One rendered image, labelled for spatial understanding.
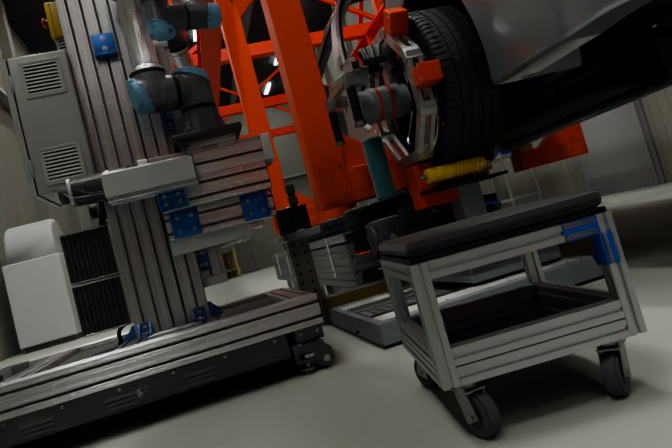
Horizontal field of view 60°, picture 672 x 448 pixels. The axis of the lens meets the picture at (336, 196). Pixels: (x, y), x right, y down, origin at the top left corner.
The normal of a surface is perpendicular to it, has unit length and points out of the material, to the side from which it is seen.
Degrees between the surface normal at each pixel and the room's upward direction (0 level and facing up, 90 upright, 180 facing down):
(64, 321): 90
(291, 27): 90
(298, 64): 90
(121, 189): 90
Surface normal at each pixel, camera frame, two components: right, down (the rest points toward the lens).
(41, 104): 0.22, -0.13
